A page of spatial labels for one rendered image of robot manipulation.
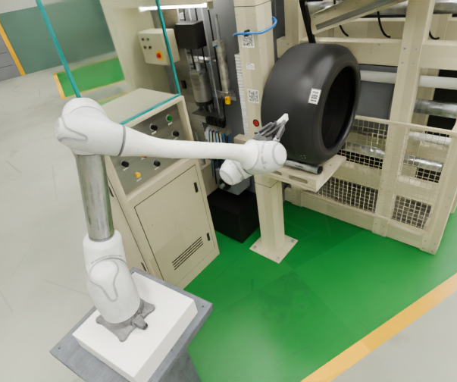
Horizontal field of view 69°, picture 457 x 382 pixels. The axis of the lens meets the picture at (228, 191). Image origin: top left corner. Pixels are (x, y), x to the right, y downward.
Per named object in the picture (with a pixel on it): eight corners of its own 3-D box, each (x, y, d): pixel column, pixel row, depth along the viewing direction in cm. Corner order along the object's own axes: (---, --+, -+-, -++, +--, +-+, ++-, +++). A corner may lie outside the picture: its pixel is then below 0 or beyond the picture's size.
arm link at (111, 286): (104, 331, 125) (82, 295, 112) (98, 297, 139) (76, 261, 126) (145, 311, 129) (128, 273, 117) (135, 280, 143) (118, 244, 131)
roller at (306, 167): (267, 157, 194) (262, 159, 191) (267, 150, 192) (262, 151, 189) (322, 173, 173) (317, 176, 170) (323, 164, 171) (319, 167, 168)
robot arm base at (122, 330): (129, 349, 124) (124, 340, 120) (95, 321, 136) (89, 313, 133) (163, 311, 135) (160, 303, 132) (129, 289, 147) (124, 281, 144)
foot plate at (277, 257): (249, 248, 256) (248, 247, 255) (269, 228, 271) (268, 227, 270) (279, 264, 240) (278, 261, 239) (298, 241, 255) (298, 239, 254)
